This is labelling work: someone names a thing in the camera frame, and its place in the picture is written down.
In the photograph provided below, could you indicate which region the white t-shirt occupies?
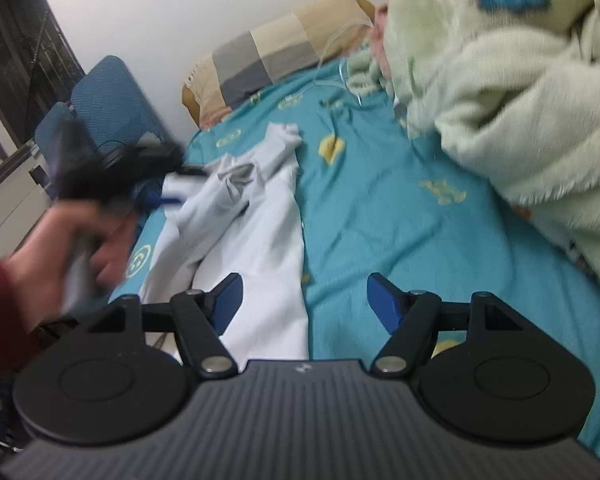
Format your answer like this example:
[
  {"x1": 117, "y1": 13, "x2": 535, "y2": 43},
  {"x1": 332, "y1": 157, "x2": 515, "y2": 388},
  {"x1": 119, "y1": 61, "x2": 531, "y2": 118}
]
[{"x1": 140, "y1": 122, "x2": 309, "y2": 366}]

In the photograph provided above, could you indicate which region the red sleeved forearm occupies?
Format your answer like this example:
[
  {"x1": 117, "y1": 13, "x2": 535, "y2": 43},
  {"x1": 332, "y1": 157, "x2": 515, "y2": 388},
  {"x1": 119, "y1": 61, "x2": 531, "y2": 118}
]
[{"x1": 0, "y1": 262, "x2": 38, "y2": 376}]

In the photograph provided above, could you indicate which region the person's left hand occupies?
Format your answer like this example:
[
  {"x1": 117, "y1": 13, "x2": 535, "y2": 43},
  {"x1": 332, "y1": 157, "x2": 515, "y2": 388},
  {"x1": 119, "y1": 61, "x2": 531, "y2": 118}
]
[{"x1": 3, "y1": 200, "x2": 136, "y2": 330}]

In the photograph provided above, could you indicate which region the teal patterned bed sheet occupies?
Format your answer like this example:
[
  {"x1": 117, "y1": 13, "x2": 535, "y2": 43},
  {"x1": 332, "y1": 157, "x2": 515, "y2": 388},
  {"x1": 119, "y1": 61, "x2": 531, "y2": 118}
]
[{"x1": 107, "y1": 44, "x2": 600, "y2": 453}]

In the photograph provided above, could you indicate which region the white black-edged table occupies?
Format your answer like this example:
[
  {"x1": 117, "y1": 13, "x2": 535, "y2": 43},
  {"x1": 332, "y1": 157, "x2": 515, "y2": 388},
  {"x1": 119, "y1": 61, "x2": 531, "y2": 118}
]
[{"x1": 0, "y1": 141, "x2": 50, "y2": 259}]

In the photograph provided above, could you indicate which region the dark window curtain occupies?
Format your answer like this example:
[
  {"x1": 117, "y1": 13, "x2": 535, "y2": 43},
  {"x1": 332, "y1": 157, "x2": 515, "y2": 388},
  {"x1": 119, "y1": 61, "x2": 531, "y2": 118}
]
[{"x1": 0, "y1": 0, "x2": 84, "y2": 145}]

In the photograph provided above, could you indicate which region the plaid beige grey pillow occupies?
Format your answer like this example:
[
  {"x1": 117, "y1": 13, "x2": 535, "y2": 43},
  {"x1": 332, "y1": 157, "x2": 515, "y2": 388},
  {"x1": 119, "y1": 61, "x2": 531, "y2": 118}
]
[{"x1": 182, "y1": 0, "x2": 375, "y2": 130}]

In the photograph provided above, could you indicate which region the green fleece blanket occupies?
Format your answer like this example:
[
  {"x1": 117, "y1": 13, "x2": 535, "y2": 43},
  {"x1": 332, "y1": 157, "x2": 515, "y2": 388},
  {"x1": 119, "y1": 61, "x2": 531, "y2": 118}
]
[{"x1": 346, "y1": 0, "x2": 600, "y2": 280}]

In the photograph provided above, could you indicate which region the pink fleece cloth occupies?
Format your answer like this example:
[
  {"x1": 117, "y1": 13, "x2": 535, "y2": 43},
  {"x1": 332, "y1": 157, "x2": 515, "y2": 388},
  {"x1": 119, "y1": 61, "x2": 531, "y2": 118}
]
[{"x1": 370, "y1": 3, "x2": 391, "y2": 79}]

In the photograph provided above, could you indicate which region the white charging cable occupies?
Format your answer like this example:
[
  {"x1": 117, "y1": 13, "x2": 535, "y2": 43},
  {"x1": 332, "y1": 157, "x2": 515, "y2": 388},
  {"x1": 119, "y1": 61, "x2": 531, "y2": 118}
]
[{"x1": 314, "y1": 22, "x2": 376, "y2": 111}]

